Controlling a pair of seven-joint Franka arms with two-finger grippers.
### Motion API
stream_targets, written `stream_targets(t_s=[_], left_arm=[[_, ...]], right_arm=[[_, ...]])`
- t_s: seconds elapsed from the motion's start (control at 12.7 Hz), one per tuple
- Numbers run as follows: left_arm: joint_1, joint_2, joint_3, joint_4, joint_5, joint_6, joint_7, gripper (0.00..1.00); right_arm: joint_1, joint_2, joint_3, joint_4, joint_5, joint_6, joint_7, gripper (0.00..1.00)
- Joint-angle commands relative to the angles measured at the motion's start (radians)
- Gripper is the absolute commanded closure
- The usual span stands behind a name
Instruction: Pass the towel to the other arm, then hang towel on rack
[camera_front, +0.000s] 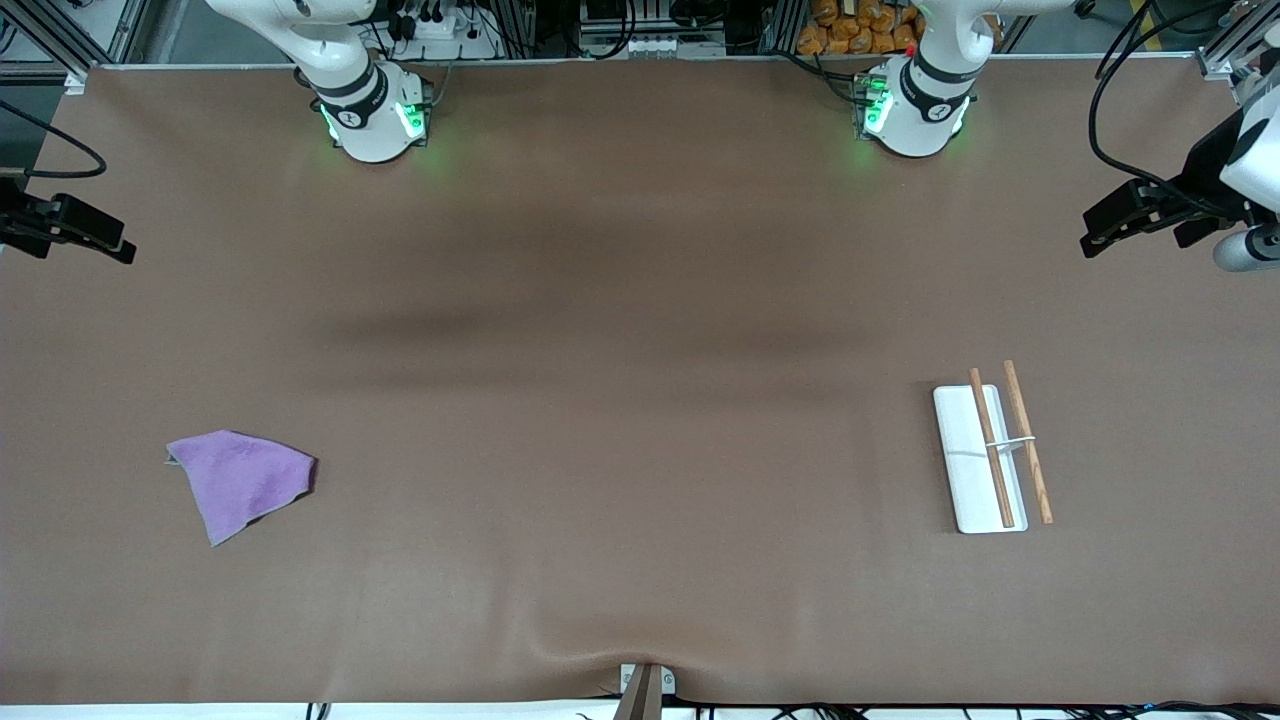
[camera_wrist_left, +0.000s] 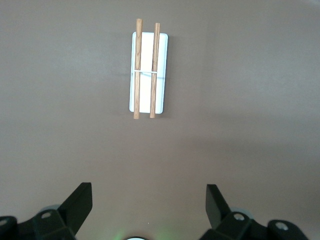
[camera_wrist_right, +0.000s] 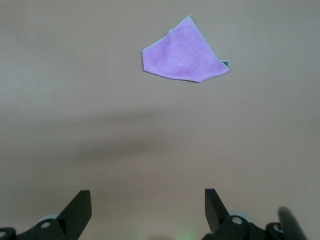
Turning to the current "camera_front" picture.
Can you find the grey metal camera mount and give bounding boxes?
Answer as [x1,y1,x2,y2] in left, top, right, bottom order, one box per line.
[618,662,677,720]

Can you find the orange snack packets pile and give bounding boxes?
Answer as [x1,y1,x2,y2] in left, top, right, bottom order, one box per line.
[797,0,1001,56]

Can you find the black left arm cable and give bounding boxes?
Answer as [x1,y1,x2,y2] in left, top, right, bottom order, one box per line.
[1088,0,1251,221]

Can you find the purple microfibre towel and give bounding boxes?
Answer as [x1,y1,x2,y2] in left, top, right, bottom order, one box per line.
[165,430,318,548]

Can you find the aluminium frame post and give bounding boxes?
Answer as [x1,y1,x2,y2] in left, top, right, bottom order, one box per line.
[0,0,151,93]
[1195,0,1280,81]

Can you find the brown table mat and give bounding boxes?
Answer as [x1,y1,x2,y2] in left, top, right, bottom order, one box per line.
[0,58,1280,706]

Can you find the white power strip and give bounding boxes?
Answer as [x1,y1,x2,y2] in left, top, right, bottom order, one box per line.
[385,0,501,61]

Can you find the white rack with wooden bars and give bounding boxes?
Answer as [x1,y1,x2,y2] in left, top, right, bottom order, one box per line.
[932,360,1055,535]

